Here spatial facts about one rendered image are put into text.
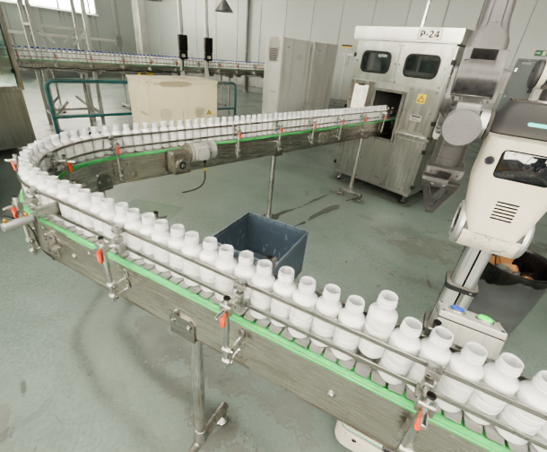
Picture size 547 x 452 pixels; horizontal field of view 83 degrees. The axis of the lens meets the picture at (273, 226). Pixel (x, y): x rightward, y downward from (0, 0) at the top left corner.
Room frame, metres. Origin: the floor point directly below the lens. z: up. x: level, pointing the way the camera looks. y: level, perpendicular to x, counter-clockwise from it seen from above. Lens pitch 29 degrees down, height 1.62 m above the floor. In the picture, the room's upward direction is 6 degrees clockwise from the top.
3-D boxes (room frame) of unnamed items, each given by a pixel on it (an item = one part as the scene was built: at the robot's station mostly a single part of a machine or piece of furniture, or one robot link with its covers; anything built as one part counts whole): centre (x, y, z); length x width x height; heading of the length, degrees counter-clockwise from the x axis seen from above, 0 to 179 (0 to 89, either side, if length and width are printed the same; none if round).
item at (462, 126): (0.58, -0.32, 1.57); 0.12 x 0.09 x 0.12; 154
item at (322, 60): (7.66, -0.57, 0.96); 0.82 x 0.50 x 1.91; 136
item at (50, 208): (0.92, 0.83, 0.96); 0.23 x 0.10 x 0.27; 154
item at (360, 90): (4.47, -0.96, 1.22); 0.23 x 0.04 x 0.32; 46
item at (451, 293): (0.97, -0.75, 0.71); 0.11 x 0.11 x 0.40; 64
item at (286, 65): (7.01, 0.06, 0.96); 0.82 x 0.50 x 1.91; 136
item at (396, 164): (4.75, -1.80, 1.00); 1.60 x 1.30 x 2.00; 136
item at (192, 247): (0.72, 0.22, 1.08); 0.06 x 0.06 x 0.17
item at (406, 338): (0.46, -0.30, 1.08); 0.06 x 0.06 x 0.17
